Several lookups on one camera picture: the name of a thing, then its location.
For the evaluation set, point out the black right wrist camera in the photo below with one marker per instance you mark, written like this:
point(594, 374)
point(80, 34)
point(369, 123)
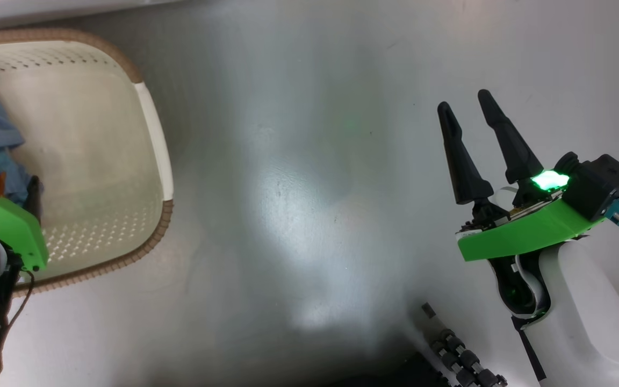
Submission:
point(599, 185)

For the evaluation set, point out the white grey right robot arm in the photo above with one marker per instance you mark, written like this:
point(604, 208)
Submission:
point(583, 312)

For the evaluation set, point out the white front-load washing machine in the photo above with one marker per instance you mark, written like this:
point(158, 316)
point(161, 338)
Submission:
point(19, 11)

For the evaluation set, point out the cream perforated laundry basket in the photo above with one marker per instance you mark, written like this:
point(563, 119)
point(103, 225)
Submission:
point(89, 161)

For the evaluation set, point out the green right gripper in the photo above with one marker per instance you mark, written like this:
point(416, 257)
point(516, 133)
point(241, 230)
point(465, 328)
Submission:
point(524, 234)

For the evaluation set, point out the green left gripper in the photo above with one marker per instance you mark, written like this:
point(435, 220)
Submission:
point(8, 228)

